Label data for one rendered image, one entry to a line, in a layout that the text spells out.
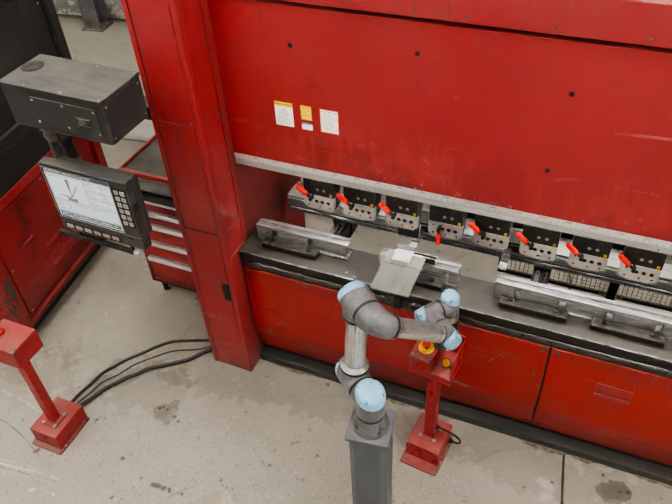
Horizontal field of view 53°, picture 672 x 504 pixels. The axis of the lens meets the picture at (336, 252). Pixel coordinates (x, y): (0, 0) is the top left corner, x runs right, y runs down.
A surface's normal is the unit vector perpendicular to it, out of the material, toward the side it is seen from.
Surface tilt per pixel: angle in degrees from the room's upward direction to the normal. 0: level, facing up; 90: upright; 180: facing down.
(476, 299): 0
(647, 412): 90
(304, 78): 90
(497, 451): 0
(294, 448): 0
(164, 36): 90
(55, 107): 90
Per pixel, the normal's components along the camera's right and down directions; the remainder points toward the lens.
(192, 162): -0.38, 0.63
